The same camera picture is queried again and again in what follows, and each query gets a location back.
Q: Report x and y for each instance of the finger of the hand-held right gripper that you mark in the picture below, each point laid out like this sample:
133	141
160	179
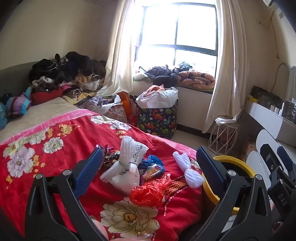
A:
286	160
268	155

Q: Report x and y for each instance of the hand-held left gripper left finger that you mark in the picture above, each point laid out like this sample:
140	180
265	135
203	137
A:
89	169

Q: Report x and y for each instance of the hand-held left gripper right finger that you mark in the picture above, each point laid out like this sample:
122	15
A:
209	171

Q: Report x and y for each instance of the white foam fruit net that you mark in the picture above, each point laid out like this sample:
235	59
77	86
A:
192	173

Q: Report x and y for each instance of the shiny purple candy wrapper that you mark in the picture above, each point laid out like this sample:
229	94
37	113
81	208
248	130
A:
111	157

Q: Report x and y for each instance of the yellow rimmed bin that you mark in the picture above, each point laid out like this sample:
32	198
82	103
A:
233	161

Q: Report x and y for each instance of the white printed plastic bag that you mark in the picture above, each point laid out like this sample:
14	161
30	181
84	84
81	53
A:
124	176

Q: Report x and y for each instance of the blue plastic bag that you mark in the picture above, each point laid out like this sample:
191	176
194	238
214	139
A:
153	161

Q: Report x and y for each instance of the yellow snack wrapper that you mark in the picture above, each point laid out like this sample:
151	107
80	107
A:
151	172

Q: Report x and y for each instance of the red plastic bag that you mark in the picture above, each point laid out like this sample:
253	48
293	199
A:
148	192

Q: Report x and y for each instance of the white drawer cabinet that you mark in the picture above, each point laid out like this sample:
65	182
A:
256	157

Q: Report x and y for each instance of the red floral blanket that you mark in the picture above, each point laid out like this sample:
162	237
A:
76	139

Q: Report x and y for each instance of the white vanity table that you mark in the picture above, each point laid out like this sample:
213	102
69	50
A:
266	115

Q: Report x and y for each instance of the clear acrylic organiser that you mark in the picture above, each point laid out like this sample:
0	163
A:
289	110

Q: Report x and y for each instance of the floral fabric bag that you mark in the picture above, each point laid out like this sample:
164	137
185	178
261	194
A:
116	112

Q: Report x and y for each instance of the lavender cloth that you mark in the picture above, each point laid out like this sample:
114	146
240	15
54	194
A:
99	103

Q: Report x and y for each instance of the beige bed sheet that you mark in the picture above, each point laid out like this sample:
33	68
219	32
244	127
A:
46	111

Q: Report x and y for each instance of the dinosaur print fabric basket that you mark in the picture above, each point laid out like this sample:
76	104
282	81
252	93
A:
157	120

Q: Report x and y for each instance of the orange bag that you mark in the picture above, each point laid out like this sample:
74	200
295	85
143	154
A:
126	102

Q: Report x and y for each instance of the curved vanity mirror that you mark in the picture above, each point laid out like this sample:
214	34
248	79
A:
291	81

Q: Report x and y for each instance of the brown patterned blanket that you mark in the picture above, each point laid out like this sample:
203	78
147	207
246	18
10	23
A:
74	92

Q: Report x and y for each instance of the red cloth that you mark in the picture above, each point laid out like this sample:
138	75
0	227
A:
46	95

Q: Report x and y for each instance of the white plastic basket liner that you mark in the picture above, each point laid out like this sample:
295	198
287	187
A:
161	97

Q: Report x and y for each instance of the cream curtain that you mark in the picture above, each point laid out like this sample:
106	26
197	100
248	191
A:
229	69
120	46

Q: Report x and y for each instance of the purple striped cloth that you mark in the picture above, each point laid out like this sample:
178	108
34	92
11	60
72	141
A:
19	102

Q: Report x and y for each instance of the pink cloth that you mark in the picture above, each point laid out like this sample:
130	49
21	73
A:
152	89

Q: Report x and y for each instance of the light blue cloth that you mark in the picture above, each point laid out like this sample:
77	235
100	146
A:
2	115

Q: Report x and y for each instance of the pile of dark clothes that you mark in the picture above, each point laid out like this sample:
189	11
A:
69	64

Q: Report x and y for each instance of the grey bed headboard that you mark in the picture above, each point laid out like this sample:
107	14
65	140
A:
16	76

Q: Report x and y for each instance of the black framed window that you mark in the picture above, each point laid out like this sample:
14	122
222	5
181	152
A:
182	27

